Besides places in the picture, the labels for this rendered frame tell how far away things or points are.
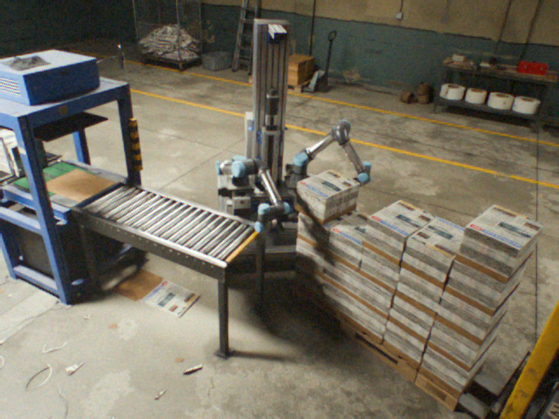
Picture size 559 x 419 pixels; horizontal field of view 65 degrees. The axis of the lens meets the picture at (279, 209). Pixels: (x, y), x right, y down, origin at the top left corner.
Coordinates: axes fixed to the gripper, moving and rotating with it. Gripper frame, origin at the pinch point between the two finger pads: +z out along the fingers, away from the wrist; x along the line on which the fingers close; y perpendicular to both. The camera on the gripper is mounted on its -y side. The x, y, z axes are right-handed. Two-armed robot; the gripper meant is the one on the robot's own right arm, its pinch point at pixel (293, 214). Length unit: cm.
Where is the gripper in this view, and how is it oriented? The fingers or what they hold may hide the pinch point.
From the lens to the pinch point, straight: 320.0
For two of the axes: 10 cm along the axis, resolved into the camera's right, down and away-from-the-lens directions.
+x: -6.8, -4.1, 6.1
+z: 7.3, -3.2, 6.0
